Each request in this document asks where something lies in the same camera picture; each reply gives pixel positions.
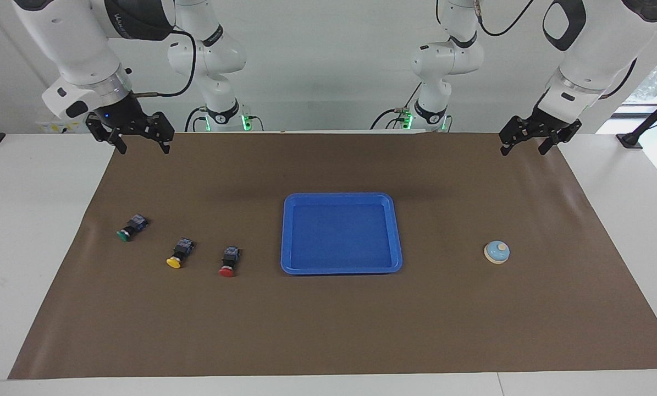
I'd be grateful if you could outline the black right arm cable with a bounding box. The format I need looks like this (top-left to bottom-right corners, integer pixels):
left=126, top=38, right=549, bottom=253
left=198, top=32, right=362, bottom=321
left=132, top=29, right=197, bottom=98

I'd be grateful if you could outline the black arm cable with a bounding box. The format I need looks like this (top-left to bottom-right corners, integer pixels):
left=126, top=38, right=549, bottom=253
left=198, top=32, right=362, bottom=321
left=474, top=0, right=535, bottom=39
left=132, top=29, right=197, bottom=98

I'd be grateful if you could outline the red push button switch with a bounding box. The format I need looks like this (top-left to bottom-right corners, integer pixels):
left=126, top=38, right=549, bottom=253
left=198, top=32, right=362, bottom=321
left=218, top=246, right=243, bottom=278

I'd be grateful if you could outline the green push button switch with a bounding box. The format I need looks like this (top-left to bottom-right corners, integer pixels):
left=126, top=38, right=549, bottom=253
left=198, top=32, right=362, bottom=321
left=116, top=214, right=150, bottom=243

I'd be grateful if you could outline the black base cable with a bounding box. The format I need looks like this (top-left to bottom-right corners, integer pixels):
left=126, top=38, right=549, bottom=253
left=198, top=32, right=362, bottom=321
left=369, top=82, right=423, bottom=131
left=184, top=106, right=208, bottom=133

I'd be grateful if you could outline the black right base cable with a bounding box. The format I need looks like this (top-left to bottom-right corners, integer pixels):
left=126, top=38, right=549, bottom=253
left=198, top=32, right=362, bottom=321
left=184, top=106, right=208, bottom=133

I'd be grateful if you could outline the black left base cable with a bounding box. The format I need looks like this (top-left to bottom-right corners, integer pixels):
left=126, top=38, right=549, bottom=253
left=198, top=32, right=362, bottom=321
left=369, top=82, right=423, bottom=131

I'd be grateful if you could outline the white power strip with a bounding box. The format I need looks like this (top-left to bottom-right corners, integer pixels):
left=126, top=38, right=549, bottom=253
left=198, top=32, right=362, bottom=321
left=36, top=118, right=90, bottom=134

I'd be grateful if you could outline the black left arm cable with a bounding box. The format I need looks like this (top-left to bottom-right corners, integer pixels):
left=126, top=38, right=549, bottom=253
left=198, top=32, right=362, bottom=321
left=474, top=0, right=535, bottom=39

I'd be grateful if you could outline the light blue desk bell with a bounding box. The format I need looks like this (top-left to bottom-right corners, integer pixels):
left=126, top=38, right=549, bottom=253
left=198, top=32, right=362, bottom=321
left=483, top=240, right=511, bottom=266

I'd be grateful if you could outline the black angled stand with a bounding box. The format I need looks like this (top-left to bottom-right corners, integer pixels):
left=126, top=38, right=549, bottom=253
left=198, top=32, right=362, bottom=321
left=615, top=88, right=657, bottom=150

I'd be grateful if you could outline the blue plastic tray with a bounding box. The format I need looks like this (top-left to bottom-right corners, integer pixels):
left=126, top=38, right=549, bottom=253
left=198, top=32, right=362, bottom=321
left=280, top=192, right=404, bottom=276

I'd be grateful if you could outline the brown table mat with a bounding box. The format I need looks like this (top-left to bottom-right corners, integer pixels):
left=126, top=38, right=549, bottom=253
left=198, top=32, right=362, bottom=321
left=8, top=132, right=657, bottom=380

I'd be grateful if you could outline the yellow push button switch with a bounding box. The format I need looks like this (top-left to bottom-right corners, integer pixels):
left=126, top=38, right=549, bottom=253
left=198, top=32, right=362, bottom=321
left=165, top=237, right=196, bottom=270

